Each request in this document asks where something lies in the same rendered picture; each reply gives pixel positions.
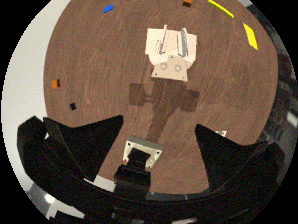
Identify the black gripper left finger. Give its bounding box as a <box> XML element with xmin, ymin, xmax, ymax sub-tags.
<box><xmin>43</xmin><ymin>115</ymin><xmax>124</xmax><ymax>183</ymax></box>

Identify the small blue flat plate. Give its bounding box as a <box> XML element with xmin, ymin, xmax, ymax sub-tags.
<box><xmin>104</xmin><ymin>4</ymin><xmax>113</xmax><ymax>14</ymax></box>

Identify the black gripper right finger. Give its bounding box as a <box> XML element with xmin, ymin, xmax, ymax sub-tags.
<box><xmin>194</xmin><ymin>124</ymin><xmax>269</xmax><ymax>193</ymax></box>

